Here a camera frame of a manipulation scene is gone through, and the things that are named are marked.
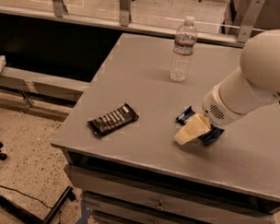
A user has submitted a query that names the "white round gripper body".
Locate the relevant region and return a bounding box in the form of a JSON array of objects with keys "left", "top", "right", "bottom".
[{"left": 202, "top": 84, "right": 245, "bottom": 127}]

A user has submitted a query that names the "black metal floor stand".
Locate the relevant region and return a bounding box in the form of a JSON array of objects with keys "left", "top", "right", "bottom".
[{"left": 0, "top": 186, "right": 76, "bottom": 224}]

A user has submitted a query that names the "blue tape on floor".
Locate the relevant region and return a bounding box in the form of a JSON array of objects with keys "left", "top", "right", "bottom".
[{"left": 75, "top": 201, "right": 99, "bottom": 224}]

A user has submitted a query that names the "grey wooden drawer cabinet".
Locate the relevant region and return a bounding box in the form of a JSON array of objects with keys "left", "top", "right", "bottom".
[{"left": 52, "top": 34, "right": 280, "bottom": 224}]

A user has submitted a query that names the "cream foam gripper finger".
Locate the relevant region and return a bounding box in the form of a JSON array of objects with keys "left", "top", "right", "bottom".
[{"left": 174, "top": 113, "right": 211, "bottom": 145}]

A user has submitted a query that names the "black rxbar chocolate wrapper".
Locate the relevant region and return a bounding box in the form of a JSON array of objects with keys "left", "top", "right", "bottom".
[{"left": 87, "top": 103, "right": 139, "bottom": 137}]

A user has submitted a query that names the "grey metal window frame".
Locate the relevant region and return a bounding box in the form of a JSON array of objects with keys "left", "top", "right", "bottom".
[{"left": 0, "top": 0, "right": 266, "bottom": 47}]

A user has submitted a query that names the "grey metal rail bench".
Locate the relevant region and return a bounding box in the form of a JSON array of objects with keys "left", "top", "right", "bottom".
[{"left": 0, "top": 66, "right": 89, "bottom": 103}]

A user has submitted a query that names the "clear plastic water bottle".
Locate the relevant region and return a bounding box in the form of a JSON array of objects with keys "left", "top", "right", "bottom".
[{"left": 169, "top": 16, "right": 198, "bottom": 82}]

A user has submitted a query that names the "black floor cable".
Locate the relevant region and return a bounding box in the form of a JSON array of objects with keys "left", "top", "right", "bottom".
[{"left": 0, "top": 181, "right": 53, "bottom": 210}]

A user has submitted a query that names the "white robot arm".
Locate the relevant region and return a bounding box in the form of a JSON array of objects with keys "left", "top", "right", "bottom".
[{"left": 175, "top": 29, "right": 280, "bottom": 145}]

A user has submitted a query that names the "blue rxbar blueberry wrapper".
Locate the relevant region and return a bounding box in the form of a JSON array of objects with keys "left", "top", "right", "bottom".
[{"left": 175, "top": 106, "right": 223, "bottom": 146}]

